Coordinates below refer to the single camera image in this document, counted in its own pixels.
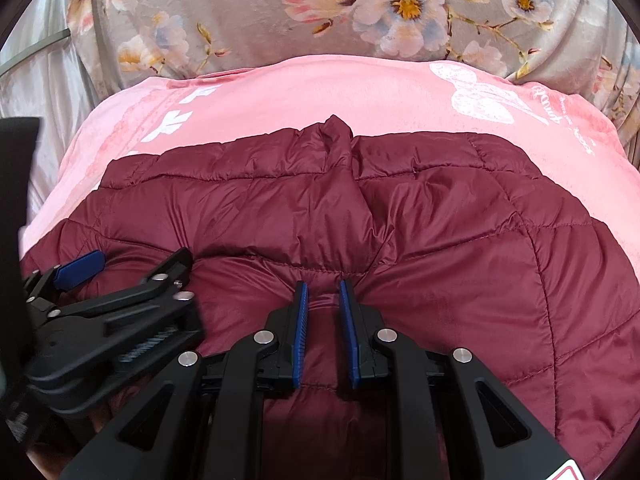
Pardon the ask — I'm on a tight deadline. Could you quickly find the grey curtain strap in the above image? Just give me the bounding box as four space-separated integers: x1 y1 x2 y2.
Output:
0 30 72 75

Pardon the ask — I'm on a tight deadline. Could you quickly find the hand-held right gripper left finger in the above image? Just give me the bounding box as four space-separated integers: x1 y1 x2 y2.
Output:
60 280 309 480

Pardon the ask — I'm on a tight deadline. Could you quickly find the pink printed blanket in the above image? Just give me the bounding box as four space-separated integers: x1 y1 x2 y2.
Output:
22 55 640 283

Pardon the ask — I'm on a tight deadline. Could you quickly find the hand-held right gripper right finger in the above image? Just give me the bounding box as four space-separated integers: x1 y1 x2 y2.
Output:
337 279 576 480

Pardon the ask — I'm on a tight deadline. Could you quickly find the grey floral cloth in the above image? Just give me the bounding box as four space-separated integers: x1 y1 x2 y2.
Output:
65 0 640 133

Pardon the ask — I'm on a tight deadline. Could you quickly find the silver satin curtain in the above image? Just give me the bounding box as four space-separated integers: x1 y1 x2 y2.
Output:
0 0 101 223

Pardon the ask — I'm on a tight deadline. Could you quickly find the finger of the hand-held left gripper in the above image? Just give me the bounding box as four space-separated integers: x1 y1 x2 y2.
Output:
47 247 201 341
22 250 107 311

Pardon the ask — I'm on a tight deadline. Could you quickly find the maroon puffer jacket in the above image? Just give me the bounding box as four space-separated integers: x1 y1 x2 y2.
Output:
20 114 640 480

